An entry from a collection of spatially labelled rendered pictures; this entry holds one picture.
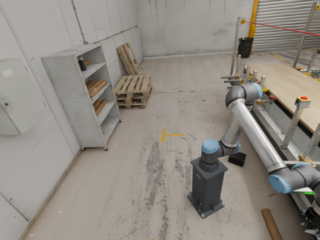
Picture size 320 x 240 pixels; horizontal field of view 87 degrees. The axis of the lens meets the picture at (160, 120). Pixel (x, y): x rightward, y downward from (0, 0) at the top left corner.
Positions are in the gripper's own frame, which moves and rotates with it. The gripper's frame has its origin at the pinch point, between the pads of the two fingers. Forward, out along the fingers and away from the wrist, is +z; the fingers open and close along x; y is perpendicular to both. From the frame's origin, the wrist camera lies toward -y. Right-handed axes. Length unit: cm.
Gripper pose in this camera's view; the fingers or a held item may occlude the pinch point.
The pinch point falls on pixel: (311, 231)
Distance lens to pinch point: 136.1
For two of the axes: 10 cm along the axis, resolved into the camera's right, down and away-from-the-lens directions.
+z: 0.8, 8.4, 5.4
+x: -1.1, 5.5, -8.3
